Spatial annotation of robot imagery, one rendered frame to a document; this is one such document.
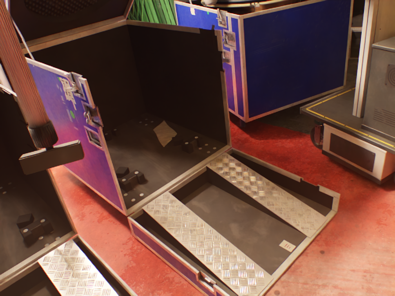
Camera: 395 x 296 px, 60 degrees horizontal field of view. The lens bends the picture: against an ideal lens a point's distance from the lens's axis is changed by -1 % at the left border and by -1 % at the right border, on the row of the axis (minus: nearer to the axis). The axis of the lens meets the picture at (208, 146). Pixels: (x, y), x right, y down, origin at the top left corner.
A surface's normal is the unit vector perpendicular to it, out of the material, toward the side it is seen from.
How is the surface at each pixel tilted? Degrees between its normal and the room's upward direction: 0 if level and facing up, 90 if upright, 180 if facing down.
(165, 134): 1
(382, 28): 90
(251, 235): 2
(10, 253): 0
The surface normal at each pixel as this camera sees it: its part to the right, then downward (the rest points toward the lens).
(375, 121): -0.84, 0.36
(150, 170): -0.11, -0.85
